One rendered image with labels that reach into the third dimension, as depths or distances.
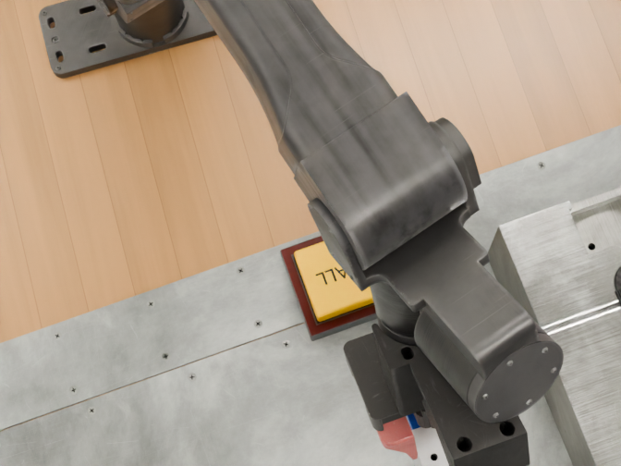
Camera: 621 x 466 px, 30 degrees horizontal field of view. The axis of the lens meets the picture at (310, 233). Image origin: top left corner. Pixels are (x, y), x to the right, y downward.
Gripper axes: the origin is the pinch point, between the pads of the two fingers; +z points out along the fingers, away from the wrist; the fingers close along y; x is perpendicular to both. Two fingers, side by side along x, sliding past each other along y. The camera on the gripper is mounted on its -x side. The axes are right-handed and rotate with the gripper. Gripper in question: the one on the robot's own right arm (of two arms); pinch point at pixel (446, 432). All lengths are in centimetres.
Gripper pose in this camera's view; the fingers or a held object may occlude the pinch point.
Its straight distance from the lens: 81.5
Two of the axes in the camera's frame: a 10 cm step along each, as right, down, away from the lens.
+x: -2.8, -6.7, 6.8
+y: 9.4, -3.3, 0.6
